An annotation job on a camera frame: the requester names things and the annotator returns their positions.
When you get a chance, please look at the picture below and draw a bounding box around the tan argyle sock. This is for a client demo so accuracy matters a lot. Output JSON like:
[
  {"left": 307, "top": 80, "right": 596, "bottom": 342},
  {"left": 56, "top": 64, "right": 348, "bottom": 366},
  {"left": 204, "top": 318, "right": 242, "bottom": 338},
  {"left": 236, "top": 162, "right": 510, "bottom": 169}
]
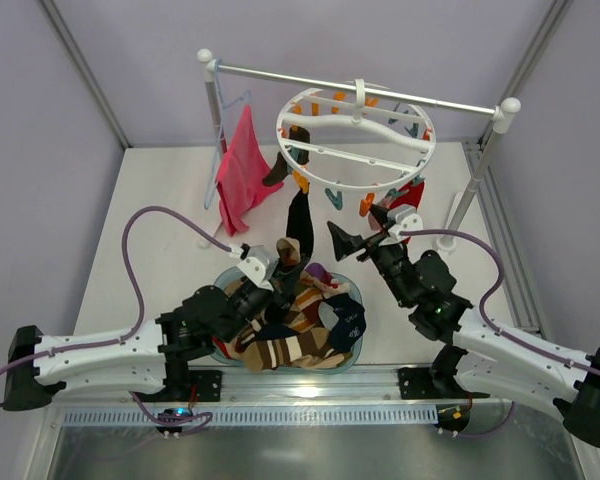
[{"left": 276, "top": 237, "right": 302, "bottom": 272}]

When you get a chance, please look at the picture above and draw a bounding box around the red sock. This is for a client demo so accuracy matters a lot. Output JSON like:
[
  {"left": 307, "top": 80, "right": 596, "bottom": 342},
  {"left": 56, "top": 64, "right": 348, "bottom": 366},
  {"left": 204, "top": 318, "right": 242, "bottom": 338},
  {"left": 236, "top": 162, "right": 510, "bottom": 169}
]
[{"left": 390, "top": 181, "right": 425, "bottom": 209}]

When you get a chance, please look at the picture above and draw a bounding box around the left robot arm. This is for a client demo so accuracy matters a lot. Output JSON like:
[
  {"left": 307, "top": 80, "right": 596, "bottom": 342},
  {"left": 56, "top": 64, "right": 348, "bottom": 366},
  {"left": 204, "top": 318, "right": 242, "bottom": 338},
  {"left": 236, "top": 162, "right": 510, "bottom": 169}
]
[{"left": 2, "top": 263, "right": 305, "bottom": 411}]

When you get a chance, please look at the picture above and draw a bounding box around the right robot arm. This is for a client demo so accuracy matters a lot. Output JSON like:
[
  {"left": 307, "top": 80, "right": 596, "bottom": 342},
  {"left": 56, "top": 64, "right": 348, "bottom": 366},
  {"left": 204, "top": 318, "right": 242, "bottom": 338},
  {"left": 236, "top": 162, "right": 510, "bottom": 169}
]
[{"left": 327, "top": 206, "right": 600, "bottom": 449}]

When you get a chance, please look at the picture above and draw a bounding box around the white round sock hanger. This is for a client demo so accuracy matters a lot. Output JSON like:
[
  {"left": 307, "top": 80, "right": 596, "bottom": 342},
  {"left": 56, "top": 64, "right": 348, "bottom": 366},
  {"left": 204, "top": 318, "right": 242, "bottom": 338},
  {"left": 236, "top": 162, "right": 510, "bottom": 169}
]
[{"left": 276, "top": 90, "right": 437, "bottom": 193}]

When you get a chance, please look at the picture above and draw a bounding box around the teal laundry basket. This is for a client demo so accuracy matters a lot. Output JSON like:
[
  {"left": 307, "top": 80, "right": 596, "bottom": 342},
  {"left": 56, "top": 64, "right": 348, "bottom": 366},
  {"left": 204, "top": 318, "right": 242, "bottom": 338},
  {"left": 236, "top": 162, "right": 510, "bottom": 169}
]
[{"left": 213, "top": 263, "right": 367, "bottom": 374}]

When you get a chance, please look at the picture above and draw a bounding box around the brown striped sock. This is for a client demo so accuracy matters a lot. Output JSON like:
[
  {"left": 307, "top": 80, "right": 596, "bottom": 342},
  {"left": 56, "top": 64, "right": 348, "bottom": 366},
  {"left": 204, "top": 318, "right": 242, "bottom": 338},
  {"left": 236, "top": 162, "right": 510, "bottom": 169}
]
[{"left": 241, "top": 328, "right": 353, "bottom": 372}]

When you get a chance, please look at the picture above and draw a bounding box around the navy sock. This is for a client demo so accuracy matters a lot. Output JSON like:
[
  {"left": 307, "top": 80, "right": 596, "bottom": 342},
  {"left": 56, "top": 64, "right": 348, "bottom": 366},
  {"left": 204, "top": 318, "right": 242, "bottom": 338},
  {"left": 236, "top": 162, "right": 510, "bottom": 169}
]
[{"left": 325, "top": 293, "right": 367, "bottom": 353}]

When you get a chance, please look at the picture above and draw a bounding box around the pink cloth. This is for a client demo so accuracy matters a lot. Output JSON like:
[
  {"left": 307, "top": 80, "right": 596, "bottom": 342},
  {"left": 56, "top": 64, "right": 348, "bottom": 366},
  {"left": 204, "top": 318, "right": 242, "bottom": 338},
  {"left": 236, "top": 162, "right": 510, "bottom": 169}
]
[{"left": 216, "top": 105, "right": 282, "bottom": 236}]

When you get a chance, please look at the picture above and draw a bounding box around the white clothes rack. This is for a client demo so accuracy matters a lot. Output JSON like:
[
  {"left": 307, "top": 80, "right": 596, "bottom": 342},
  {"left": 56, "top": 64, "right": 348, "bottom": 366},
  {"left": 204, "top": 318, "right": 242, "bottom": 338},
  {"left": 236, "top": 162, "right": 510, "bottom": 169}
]
[{"left": 197, "top": 49, "right": 521, "bottom": 251}]

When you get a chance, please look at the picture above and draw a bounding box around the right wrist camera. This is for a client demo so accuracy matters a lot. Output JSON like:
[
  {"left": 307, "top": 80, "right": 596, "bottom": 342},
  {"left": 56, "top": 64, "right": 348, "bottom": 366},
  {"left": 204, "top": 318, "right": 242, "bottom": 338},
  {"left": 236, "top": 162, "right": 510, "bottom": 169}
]
[{"left": 387, "top": 204, "right": 424, "bottom": 241}]

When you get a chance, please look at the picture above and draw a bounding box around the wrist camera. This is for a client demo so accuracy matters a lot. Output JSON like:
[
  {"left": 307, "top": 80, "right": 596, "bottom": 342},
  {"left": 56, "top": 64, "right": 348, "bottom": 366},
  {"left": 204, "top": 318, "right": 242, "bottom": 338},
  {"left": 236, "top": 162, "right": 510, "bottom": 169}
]
[
  {"left": 237, "top": 244, "right": 279, "bottom": 291},
  {"left": 387, "top": 204, "right": 424, "bottom": 241}
]

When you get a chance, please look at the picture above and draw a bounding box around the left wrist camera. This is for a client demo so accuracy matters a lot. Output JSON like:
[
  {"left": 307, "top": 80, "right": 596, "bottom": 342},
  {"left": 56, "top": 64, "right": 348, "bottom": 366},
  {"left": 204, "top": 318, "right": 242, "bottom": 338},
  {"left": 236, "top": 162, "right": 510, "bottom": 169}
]
[{"left": 237, "top": 244, "right": 279, "bottom": 291}]

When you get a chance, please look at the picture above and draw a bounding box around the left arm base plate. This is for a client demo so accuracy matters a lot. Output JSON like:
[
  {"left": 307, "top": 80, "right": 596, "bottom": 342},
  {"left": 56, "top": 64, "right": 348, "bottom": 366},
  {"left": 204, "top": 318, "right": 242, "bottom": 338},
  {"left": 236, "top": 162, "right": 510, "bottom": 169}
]
[{"left": 180, "top": 369, "right": 223, "bottom": 403}]

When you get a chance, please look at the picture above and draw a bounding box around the blue wire hanger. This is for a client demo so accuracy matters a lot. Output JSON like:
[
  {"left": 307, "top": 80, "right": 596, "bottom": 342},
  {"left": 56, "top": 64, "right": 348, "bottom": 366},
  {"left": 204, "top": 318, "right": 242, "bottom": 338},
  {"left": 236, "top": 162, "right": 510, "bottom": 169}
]
[{"left": 203, "top": 58, "right": 251, "bottom": 210}]

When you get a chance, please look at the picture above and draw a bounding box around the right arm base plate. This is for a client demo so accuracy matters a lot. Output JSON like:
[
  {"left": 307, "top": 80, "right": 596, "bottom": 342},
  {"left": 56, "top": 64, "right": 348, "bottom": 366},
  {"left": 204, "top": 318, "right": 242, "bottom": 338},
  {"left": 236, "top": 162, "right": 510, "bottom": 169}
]
[{"left": 397, "top": 367, "right": 469, "bottom": 400}]

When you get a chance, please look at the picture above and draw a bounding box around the aluminium rail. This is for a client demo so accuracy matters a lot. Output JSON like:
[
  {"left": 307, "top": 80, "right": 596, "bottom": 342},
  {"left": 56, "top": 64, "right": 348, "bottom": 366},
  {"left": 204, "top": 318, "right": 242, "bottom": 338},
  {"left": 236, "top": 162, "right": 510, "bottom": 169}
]
[{"left": 38, "top": 364, "right": 588, "bottom": 409}]

